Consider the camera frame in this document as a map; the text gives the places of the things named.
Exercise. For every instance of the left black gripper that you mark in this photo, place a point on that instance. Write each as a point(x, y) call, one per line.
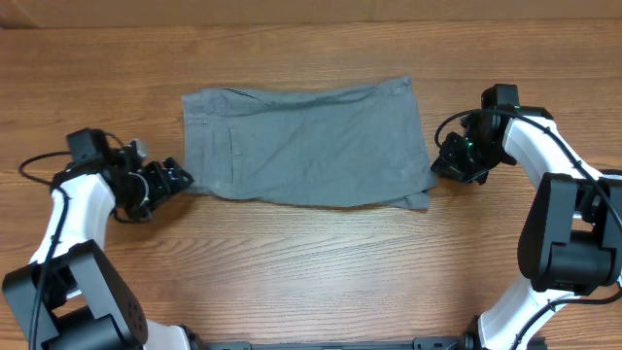
point(164, 187)

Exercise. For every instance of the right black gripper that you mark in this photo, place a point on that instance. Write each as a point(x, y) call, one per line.
point(448, 164)

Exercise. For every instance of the grey shorts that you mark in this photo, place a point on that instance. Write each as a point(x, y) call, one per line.
point(338, 148)

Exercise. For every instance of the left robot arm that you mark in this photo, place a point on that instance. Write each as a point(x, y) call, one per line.
point(69, 296)

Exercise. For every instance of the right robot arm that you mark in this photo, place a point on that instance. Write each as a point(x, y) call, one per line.
point(570, 244)

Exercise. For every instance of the blue patterned cloth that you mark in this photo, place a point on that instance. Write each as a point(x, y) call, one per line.
point(612, 173)

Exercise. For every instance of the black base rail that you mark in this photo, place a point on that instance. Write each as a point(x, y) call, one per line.
point(418, 343)

